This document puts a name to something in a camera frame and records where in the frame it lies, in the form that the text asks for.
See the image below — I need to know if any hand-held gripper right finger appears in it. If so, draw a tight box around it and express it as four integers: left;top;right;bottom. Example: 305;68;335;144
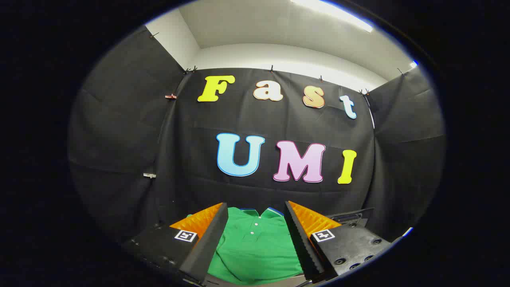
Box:
284;201;393;284

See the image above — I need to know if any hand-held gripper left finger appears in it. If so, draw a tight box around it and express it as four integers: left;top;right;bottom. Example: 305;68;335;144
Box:
122;202;229;285

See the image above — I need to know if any green polo shirt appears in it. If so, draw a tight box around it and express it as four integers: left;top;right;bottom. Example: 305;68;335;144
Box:
207;206;303;285

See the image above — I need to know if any black backdrop cloth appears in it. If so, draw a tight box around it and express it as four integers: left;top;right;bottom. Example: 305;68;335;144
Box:
68;26;446;244

